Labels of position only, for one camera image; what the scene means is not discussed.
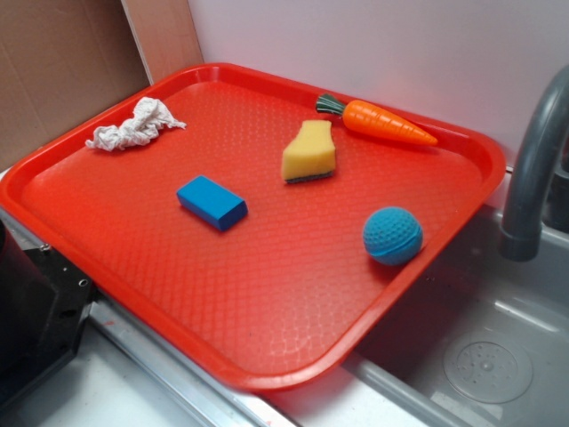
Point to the blue dimpled ball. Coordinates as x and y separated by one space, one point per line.
392 236

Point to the red plastic tray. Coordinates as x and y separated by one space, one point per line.
286 293

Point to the yellow sponge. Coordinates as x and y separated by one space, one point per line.
311 154

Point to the blue rectangular block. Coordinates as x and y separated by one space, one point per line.
212 203

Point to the orange toy carrot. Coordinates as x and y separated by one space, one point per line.
373 121

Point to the crumpled white paper towel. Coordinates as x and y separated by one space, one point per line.
149 117

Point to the light wooden board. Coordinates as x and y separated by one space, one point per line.
165 36

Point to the grey plastic sink basin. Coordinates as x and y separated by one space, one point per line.
476 341

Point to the grey sink faucet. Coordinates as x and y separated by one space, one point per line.
538 189

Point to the brown cardboard panel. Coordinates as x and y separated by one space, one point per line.
62 62

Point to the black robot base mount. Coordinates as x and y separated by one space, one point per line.
45 301

